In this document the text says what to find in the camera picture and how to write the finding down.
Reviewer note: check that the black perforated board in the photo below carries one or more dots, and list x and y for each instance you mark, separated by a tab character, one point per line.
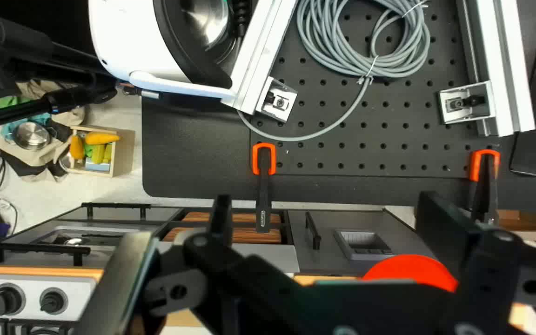
404	142

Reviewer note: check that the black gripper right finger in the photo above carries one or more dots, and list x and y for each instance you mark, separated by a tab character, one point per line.
484	267

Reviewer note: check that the grey toy stove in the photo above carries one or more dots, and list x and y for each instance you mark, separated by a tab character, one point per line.
28	286

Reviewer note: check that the black camera stand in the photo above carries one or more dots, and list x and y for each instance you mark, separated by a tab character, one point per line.
64	99

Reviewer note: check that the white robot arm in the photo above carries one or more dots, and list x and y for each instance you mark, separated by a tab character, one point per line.
125	38

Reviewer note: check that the orange and black clamp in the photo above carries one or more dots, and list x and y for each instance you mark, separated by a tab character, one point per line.
265	206
475	165

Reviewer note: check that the shiny metal pot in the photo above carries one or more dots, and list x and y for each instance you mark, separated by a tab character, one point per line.
30	133

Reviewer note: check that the aluminium extrusion with bracket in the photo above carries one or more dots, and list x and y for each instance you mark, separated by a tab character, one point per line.
503	62
261	57

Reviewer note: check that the black stove knob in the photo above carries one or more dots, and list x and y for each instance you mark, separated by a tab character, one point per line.
53	300
8	300

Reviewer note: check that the orange toy carrot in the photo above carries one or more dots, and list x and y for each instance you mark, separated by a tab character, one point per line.
77	150

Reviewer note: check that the orange plastic plate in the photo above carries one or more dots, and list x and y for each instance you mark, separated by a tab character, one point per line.
410	271

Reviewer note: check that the yellow toy vegetable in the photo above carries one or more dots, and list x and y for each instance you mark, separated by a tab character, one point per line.
101	139

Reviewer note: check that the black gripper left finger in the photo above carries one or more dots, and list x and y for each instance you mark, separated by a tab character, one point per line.
242	273

